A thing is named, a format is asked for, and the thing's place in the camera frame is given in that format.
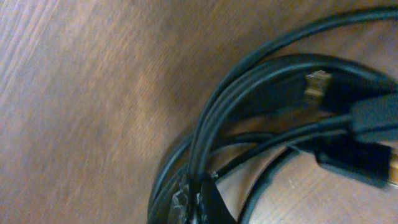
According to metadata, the black usb cable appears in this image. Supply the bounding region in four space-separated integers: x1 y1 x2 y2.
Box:
149 93 398 224
147 6 398 224

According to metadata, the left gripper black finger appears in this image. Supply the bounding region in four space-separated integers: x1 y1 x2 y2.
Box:
167 175 237 224

